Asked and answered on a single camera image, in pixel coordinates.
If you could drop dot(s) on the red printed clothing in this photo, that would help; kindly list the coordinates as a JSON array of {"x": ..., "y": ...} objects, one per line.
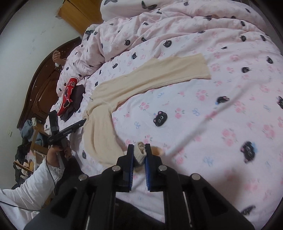
[{"x": 69, "y": 88}]

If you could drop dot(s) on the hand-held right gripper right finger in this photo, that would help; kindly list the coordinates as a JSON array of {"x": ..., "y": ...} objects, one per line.
[{"x": 147, "y": 170}]

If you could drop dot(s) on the pink cat print quilt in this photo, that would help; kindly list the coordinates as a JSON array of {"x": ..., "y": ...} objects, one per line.
[{"x": 154, "y": 28}]

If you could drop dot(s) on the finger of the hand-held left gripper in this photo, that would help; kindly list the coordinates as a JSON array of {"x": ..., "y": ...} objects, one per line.
[{"x": 79, "y": 125}]

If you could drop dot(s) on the dark purple clothing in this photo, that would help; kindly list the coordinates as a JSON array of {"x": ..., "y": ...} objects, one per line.
[{"x": 77, "y": 97}]

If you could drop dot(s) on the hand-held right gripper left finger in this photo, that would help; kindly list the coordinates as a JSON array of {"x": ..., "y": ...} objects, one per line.
[{"x": 132, "y": 163}]

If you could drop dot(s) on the dark wooden headboard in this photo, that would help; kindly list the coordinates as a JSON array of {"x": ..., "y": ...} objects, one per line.
[{"x": 39, "y": 88}]

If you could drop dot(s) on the wooden chair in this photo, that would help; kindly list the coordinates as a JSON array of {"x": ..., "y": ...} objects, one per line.
[{"x": 38, "y": 135}]

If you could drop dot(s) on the tan plastic figure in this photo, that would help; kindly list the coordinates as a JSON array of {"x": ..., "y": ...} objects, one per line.
[{"x": 57, "y": 58}]

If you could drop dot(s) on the person's left hand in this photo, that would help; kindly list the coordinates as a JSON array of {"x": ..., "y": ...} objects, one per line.
[{"x": 54, "y": 154}]

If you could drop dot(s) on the beige knit sweater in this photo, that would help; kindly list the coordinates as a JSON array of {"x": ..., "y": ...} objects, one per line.
[{"x": 141, "y": 77}]

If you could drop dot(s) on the white wall socket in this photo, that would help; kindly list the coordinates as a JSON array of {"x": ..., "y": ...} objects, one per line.
[{"x": 9, "y": 132}]

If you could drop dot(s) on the orange wooden wardrobe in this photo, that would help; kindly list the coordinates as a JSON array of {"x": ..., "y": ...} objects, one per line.
[{"x": 81, "y": 13}]

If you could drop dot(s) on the pink cat print bed sheet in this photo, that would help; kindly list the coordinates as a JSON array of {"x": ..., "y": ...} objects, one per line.
[{"x": 188, "y": 106}]

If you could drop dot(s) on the white butterfly print pillow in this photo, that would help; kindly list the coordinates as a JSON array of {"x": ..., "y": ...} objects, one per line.
[{"x": 123, "y": 8}]

